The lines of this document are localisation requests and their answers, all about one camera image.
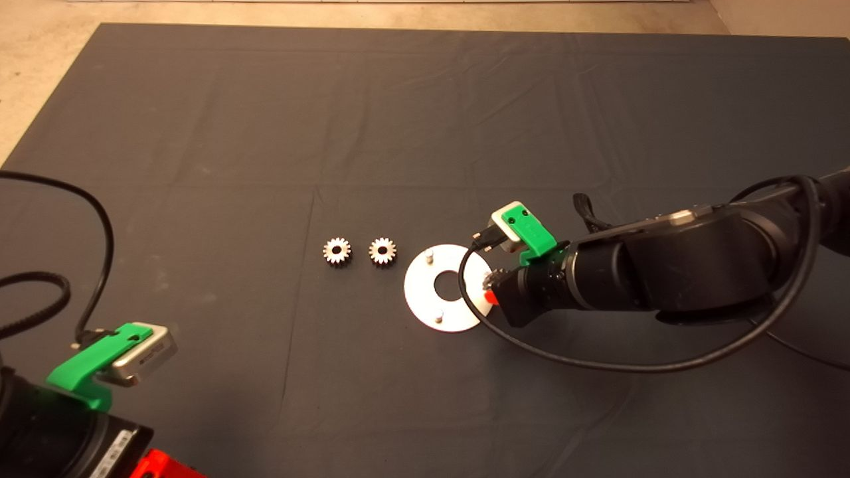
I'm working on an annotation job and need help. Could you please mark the black cable strap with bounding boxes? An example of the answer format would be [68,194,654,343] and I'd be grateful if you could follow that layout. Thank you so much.
[573,193,615,234]

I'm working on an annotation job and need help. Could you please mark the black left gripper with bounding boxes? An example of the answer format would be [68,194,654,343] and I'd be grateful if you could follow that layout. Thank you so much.
[13,384,207,478]

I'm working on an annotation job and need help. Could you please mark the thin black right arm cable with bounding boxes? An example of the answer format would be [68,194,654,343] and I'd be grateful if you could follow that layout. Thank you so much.
[750,317,850,371]

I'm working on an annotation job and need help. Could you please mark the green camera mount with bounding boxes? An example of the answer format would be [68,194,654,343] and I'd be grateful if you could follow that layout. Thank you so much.
[46,323,155,410]
[501,206,570,266]

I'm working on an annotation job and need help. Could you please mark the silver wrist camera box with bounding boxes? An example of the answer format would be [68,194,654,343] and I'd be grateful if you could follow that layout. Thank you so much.
[490,201,532,254]
[103,323,177,388]

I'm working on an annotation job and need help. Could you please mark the dark grey table cloth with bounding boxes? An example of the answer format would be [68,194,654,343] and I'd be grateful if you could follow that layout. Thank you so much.
[0,23,850,478]

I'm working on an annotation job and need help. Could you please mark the green right camera mount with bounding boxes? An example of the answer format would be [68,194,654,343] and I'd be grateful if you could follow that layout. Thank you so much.
[501,206,570,266]

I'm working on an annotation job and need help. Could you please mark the black right camera cable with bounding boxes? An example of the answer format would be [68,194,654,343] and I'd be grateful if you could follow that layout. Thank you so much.
[458,174,827,372]

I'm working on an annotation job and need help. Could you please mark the round metal carrier plate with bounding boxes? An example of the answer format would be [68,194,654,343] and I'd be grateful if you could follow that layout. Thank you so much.
[404,244,493,333]

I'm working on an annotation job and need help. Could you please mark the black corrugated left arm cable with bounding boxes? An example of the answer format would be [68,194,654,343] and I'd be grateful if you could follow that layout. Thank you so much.
[0,271,71,341]

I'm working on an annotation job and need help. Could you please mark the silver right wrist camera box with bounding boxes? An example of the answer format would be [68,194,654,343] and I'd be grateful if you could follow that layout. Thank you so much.
[490,201,532,254]

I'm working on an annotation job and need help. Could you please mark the black camera cable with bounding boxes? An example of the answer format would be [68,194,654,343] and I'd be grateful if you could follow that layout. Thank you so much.
[458,174,827,372]
[0,171,115,347]

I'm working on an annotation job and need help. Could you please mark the black left camera cable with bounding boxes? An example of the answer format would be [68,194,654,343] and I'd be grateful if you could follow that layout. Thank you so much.
[0,171,115,347]

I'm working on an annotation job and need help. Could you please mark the green left camera mount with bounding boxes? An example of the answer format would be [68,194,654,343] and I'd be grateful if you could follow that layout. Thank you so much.
[46,323,155,410]

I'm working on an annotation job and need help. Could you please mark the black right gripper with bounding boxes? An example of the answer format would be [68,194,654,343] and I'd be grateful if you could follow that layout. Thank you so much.
[483,242,586,327]

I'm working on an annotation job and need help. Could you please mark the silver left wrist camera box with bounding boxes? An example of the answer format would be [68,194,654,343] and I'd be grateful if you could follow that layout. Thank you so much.
[103,323,177,388]

